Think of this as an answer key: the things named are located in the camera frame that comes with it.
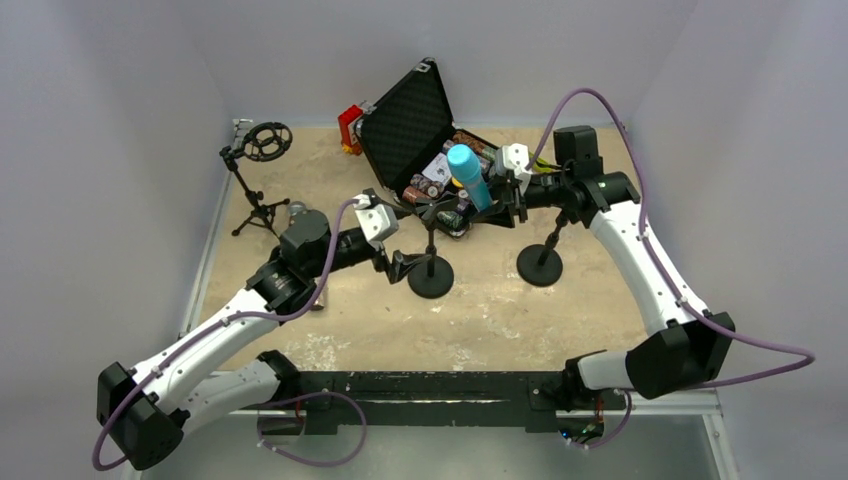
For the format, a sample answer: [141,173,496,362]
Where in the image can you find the black round-base mic stand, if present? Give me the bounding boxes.
[407,193,458,299]

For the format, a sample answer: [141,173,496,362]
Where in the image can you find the blue microphone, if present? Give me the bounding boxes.
[446,144,493,212]

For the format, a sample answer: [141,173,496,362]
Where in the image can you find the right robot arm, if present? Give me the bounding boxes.
[473,125,735,409]

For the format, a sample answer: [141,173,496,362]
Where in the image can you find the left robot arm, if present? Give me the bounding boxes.
[91,195,434,472]

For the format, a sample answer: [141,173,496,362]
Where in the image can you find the white card deck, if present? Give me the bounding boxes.
[421,153,452,184]

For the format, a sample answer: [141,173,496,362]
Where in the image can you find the red microphone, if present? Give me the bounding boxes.
[287,201,310,225]

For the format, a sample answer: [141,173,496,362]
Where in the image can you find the black poker chip case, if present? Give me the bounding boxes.
[355,57,496,238]

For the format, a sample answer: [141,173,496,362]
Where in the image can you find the red toy block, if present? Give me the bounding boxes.
[337,104,364,156]

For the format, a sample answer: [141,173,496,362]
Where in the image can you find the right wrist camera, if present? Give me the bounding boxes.
[494,143,533,195]

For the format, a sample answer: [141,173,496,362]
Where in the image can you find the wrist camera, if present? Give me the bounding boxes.
[494,143,533,195]
[353,193,399,248]

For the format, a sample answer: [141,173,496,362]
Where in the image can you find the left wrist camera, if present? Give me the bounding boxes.
[353,193,399,248]

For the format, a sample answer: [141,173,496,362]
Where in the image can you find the tripod stand with shock mount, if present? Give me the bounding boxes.
[218,120,293,237]

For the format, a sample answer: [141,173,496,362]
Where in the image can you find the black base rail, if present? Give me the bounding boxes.
[249,371,625,435]

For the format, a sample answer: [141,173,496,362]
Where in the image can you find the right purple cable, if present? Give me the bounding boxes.
[529,87,816,452]

